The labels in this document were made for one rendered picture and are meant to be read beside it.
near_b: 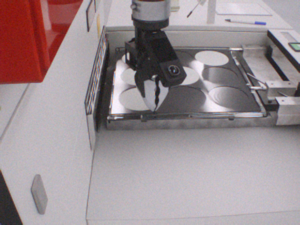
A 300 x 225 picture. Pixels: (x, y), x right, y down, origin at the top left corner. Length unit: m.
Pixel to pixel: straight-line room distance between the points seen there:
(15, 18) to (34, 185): 0.18
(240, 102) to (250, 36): 0.37
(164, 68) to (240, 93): 0.29
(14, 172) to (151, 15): 0.42
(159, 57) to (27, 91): 0.35
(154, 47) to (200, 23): 0.47
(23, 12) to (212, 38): 0.93
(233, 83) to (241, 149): 0.19
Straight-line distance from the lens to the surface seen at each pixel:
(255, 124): 0.87
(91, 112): 0.68
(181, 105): 0.77
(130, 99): 0.78
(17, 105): 0.30
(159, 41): 0.64
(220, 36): 1.09
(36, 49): 0.21
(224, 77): 0.90
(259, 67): 1.04
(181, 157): 0.75
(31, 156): 0.33
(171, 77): 0.60
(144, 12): 0.62
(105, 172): 0.72
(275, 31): 1.12
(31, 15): 0.20
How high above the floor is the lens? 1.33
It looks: 36 degrees down
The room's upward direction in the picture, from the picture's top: straight up
